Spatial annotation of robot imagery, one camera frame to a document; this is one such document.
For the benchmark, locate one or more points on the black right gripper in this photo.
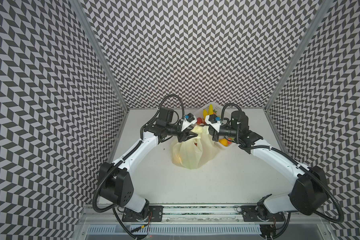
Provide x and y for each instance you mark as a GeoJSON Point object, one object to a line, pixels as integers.
{"type": "Point", "coordinates": [214, 132]}

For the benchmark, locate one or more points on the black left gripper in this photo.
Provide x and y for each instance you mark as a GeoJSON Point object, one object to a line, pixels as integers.
{"type": "Point", "coordinates": [186, 134]}

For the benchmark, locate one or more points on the yellow plastic bag orange print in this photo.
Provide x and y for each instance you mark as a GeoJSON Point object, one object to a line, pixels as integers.
{"type": "Point", "coordinates": [194, 153]}

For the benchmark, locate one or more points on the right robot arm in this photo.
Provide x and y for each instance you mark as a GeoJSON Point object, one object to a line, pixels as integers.
{"type": "Point", "coordinates": [309, 193]}

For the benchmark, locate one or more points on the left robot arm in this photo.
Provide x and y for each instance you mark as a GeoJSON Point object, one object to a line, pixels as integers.
{"type": "Point", "coordinates": [115, 187]}

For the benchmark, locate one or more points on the red apple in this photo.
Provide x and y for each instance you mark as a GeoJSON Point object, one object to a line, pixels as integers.
{"type": "Point", "coordinates": [200, 121]}

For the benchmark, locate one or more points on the yellow orange fruit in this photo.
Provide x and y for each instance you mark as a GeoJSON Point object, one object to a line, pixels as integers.
{"type": "Point", "coordinates": [224, 142]}

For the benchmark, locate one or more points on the white plastic fruit basket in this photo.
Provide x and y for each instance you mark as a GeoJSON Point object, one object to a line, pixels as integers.
{"type": "Point", "coordinates": [225, 115]}

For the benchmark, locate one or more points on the yellow banana bunch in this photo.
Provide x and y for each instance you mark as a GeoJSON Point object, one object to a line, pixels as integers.
{"type": "Point", "coordinates": [207, 110]}

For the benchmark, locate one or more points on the white vent strip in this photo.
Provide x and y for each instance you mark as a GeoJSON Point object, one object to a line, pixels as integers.
{"type": "Point", "coordinates": [182, 230]}

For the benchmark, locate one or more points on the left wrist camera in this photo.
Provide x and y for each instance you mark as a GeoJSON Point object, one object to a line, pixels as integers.
{"type": "Point", "coordinates": [187, 121]}

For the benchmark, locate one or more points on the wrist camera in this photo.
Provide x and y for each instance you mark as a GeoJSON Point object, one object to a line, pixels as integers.
{"type": "Point", "coordinates": [187, 121]}
{"type": "Point", "coordinates": [214, 121]}

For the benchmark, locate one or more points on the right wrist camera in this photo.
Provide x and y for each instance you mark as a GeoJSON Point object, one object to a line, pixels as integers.
{"type": "Point", "coordinates": [214, 121]}

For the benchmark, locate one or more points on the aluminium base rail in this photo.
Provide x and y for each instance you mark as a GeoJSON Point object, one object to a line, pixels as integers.
{"type": "Point", "coordinates": [217, 214]}

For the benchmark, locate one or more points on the aluminium right corner post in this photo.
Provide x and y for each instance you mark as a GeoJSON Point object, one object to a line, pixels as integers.
{"type": "Point", "coordinates": [309, 34]}

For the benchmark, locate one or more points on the aluminium corner post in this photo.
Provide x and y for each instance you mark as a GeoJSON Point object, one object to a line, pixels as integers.
{"type": "Point", "coordinates": [83, 20]}
{"type": "Point", "coordinates": [309, 34]}

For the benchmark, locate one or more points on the aluminium left corner post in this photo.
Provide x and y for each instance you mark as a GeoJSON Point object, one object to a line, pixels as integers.
{"type": "Point", "coordinates": [83, 20]}

